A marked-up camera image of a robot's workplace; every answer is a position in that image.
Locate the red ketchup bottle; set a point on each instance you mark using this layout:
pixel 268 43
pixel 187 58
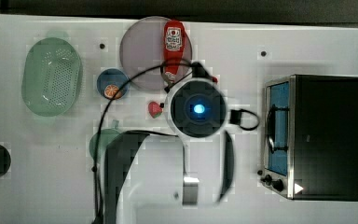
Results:
pixel 174 44

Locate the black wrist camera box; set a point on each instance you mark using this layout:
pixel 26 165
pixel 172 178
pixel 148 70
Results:
pixel 235 117

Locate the orange slice toy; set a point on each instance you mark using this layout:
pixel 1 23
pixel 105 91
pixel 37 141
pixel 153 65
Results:
pixel 112 92

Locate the grey round plate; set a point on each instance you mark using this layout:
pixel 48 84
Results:
pixel 141 47

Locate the green cup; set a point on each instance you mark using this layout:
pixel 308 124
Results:
pixel 98 144

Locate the black toaster oven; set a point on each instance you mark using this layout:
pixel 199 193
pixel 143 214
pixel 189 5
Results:
pixel 310 144

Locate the green perforated basket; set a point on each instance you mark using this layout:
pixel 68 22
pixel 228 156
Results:
pixel 52 76

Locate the blue bowl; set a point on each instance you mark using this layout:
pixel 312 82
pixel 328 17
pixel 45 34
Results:
pixel 112 76

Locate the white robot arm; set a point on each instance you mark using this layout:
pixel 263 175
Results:
pixel 191 167

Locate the watermelon slice toy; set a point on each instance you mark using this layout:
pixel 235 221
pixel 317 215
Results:
pixel 154 109

